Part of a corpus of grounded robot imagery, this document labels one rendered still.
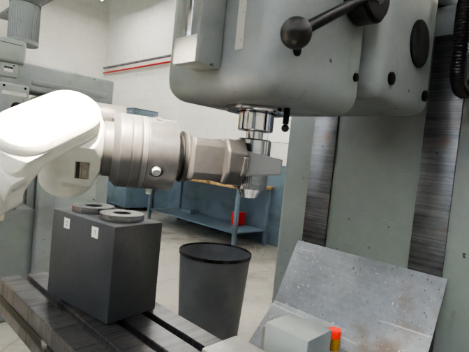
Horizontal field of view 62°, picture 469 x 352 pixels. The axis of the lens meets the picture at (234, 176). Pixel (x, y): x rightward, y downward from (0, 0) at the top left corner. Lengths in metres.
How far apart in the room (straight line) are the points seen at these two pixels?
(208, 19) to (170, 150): 0.15
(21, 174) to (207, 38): 0.23
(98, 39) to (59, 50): 1.04
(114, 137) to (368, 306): 0.58
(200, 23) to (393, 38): 0.28
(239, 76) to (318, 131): 0.49
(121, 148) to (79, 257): 0.45
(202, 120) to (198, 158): 6.68
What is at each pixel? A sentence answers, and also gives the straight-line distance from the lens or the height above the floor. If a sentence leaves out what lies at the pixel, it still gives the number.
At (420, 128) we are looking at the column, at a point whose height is 1.33.
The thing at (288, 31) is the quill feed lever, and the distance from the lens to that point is 0.38.
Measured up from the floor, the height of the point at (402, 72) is 1.39.
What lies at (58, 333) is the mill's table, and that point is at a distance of 0.80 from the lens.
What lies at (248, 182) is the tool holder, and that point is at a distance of 0.51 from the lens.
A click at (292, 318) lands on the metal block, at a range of 0.52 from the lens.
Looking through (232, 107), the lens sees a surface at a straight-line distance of 0.51.
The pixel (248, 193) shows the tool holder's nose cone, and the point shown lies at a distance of 0.52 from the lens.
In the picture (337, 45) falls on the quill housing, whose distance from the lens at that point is 0.51.
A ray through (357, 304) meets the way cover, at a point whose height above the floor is 0.98.
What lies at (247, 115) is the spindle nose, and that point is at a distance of 0.51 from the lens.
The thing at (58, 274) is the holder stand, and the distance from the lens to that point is 0.93.
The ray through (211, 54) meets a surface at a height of 1.35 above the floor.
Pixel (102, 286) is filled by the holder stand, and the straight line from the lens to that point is 0.81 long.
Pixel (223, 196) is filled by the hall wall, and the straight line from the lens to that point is 6.58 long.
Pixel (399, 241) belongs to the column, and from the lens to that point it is 0.82.
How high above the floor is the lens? 1.24
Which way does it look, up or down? 3 degrees down
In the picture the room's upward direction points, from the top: 6 degrees clockwise
